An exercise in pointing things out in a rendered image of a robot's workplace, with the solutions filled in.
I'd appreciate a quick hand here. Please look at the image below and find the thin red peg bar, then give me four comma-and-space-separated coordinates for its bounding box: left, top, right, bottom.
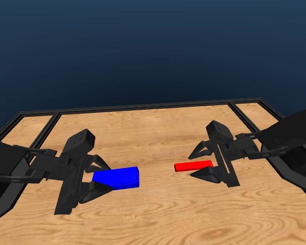
174, 160, 214, 173

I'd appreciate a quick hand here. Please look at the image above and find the blue hollow socket block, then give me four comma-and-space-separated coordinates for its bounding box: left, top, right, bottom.
91, 166, 140, 191

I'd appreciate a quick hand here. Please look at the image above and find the black table frame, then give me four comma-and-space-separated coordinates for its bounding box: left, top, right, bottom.
0, 96, 288, 164

